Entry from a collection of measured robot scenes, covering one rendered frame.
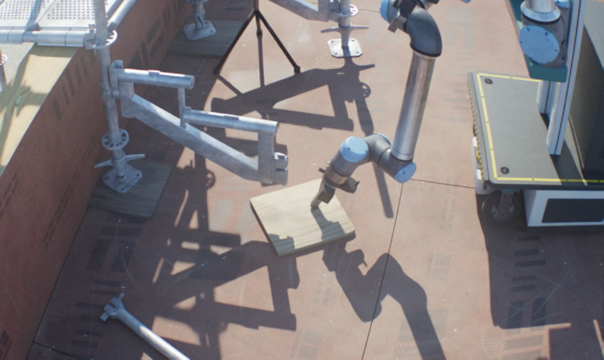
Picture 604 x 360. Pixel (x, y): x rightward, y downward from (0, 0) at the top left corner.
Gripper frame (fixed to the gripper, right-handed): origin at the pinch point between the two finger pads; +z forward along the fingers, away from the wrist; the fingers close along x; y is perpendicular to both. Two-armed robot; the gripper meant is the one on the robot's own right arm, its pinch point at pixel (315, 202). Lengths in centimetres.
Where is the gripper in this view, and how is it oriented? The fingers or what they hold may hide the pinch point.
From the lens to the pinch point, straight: 331.0
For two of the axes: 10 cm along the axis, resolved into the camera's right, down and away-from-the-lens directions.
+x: -2.1, 6.6, -7.2
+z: -4.1, 6.1, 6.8
